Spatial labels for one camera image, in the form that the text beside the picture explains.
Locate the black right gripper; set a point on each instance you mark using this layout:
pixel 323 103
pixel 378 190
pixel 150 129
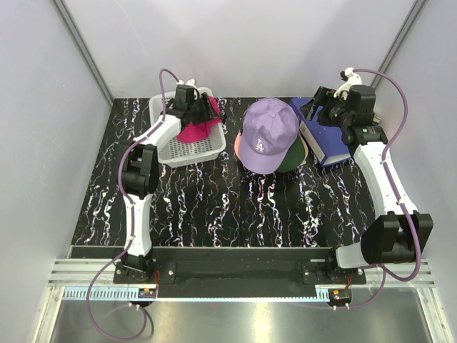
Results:
pixel 324 98

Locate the blue ring binder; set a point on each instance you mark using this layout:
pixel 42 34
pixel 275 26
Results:
pixel 325 142

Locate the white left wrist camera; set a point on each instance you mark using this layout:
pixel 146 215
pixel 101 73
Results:
pixel 191 82

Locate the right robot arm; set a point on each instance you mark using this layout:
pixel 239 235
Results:
pixel 400 232

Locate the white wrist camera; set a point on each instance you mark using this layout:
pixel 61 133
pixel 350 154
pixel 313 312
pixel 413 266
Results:
pixel 191 82
pixel 350 78

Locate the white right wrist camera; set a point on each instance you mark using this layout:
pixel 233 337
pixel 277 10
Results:
pixel 350 78

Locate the dark green cap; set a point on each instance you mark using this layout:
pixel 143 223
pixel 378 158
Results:
pixel 293 157

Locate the light pink baseball cap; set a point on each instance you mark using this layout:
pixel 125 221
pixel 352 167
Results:
pixel 236 145

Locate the beige baseball cap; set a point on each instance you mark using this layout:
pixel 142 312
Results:
pixel 306 152

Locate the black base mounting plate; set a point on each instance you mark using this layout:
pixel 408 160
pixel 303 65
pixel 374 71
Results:
pixel 238 274

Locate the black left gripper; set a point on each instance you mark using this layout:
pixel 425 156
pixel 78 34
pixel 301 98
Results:
pixel 207 111

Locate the lavender baseball cap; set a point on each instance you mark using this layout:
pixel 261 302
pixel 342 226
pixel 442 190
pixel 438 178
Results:
pixel 270 126

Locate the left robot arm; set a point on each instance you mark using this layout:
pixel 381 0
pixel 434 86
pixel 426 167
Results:
pixel 138 178

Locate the white plastic basket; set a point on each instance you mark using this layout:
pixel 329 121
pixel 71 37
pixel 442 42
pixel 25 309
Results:
pixel 175 153

